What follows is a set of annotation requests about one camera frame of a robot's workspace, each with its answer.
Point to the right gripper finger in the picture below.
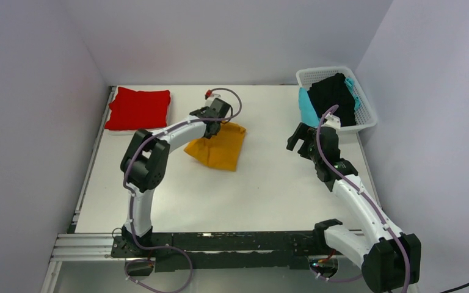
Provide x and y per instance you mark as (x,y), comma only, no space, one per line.
(293,141)
(304,132)

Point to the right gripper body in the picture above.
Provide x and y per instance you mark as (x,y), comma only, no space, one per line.
(312,154)

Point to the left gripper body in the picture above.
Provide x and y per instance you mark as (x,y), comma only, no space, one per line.
(203,110)

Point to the yellow t shirt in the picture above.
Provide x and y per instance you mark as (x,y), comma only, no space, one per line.
(220,152)

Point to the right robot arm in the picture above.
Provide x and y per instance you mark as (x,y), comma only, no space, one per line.
(388,257)

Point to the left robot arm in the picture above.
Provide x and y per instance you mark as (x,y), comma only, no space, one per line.
(145,161)

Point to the teal t shirt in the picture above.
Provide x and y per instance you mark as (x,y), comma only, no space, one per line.
(307,113)

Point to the white plastic basket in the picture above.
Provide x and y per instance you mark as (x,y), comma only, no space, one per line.
(365,115)

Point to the black t shirt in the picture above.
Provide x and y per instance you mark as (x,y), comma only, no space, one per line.
(333,91)

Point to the folded red t shirt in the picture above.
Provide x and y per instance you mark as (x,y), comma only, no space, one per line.
(132,110)

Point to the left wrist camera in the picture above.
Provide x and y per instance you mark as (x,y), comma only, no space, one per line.
(210,97)

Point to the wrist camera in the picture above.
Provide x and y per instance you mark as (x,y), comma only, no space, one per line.
(210,97)
(332,121)

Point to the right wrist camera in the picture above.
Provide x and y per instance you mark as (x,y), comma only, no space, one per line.
(332,121)

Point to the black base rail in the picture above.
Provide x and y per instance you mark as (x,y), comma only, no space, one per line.
(168,252)

